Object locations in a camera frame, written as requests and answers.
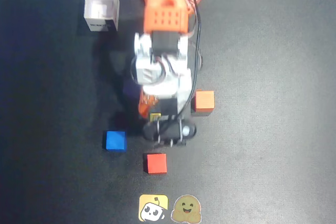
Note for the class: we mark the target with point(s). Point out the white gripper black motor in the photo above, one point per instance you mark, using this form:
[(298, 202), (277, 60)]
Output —
[(146, 106)]

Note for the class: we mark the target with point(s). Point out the yellow wooden cube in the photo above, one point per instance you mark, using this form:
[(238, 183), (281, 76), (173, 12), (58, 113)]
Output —
[(155, 117)]

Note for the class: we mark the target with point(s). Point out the orange and white robot arm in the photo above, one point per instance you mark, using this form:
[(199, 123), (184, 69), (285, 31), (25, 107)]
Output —
[(164, 3)]

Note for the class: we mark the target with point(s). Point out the orange wooden cube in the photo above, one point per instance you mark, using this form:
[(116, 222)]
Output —
[(204, 100)]

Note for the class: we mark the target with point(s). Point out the red wooden cube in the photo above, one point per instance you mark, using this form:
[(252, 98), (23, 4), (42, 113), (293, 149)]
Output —
[(156, 163)]

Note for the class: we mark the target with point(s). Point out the blue wooden cube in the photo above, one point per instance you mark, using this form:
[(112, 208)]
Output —
[(115, 141)]

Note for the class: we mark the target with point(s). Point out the yellow robot face sticker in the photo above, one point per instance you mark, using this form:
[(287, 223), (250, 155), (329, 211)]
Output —
[(152, 208)]

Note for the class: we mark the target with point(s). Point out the brown smiling face sticker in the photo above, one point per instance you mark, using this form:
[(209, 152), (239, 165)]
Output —
[(186, 208)]

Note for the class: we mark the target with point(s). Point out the black table mat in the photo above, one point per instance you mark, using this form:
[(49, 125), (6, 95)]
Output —
[(275, 103)]

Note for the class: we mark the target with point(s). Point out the white open paper box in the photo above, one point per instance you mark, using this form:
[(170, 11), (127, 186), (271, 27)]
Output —
[(101, 7)]

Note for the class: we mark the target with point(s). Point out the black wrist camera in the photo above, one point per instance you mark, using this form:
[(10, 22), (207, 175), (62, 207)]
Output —
[(170, 130)]

